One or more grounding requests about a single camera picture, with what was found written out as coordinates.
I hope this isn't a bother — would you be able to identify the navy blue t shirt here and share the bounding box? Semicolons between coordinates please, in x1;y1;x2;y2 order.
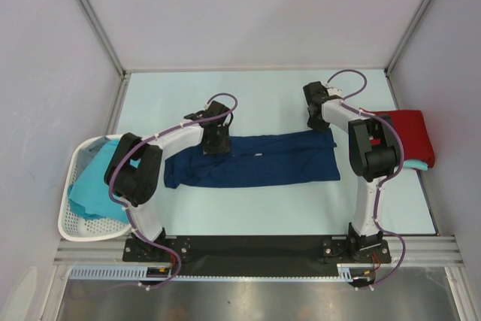
163;130;340;189

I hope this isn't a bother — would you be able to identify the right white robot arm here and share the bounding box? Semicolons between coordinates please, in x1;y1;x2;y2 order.
303;82;404;262

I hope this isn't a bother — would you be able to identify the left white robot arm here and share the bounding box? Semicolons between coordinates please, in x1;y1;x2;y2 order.
104;99;237;261

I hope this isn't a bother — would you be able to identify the folded red t shirt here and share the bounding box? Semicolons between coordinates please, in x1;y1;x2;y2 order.
362;108;435;168

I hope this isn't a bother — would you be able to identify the folded light blue t shirt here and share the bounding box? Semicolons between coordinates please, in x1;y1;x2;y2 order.
403;159;429;171

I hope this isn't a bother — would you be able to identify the grey shirt in basket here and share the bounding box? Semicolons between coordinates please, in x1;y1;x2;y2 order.
77;137;110;176

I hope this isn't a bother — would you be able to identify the turquoise t shirt in basket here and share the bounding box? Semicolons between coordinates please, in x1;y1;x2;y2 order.
68;139;129;224

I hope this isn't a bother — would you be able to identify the white laundry basket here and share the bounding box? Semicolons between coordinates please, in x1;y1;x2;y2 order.
57;135;131;242

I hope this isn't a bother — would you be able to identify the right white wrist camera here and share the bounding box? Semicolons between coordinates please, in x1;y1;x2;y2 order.
326;86;343;98

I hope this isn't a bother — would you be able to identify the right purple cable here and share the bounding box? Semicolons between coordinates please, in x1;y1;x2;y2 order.
325;68;407;292

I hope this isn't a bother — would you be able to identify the purple cable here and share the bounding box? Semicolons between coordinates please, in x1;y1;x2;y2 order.
325;68;407;292
107;93;238;294

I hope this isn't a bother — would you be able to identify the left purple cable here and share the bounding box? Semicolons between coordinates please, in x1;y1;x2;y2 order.
107;93;238;294

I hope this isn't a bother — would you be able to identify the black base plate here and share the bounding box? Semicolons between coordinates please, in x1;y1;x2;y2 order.
122;233;392;277

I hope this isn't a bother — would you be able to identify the light blue cable duct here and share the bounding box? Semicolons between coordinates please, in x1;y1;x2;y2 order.
70;265;171;281

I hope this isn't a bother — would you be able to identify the aluminium frame rail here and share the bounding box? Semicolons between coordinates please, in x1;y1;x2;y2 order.
53;235;464;267

